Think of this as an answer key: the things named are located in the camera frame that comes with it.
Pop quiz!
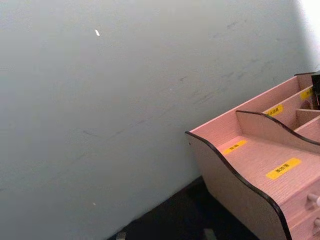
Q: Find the black table cloth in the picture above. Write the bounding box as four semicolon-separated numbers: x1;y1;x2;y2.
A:
106;175;262;240

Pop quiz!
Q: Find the pale wooden desk organizer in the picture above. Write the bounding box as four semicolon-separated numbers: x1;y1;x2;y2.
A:
184;71;320;240

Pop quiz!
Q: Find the black box-shaped item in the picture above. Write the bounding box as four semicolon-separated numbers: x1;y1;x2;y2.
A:
310;73;320;111

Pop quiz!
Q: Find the plain pale wall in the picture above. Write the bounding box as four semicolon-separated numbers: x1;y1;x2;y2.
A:
0;0;320;240

